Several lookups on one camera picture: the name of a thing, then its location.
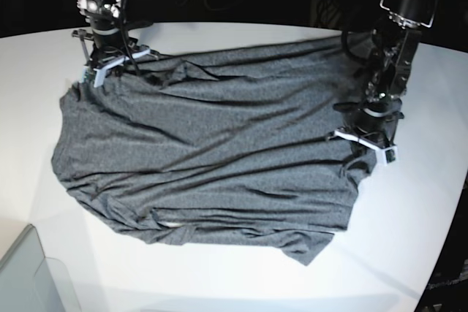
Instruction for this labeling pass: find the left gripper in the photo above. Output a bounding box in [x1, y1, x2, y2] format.
[333, 102, 404, 153]

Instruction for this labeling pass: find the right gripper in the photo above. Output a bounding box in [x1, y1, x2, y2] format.
[72, 25, 159, 78]

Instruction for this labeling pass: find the grey t-shirt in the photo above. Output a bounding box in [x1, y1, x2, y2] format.
[51, 37, 376, 265]

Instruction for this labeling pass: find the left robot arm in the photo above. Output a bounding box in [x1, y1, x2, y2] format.
[333, 0, 439, 164]

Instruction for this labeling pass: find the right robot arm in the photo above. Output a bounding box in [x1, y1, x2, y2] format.
[72, 0, 158, 87]

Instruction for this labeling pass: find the translucent grey tray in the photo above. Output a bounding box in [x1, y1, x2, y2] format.
[1, 224, 82, 312]

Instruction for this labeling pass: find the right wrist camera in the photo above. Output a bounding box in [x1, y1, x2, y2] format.
[80, 66, 106, 88]

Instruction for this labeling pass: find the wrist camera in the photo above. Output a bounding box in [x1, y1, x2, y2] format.
[376, 145, 398, 166]
[80, 66, 106, 88]

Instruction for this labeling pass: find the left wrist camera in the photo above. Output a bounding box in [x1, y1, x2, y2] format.
[376, 145, 398, 166]

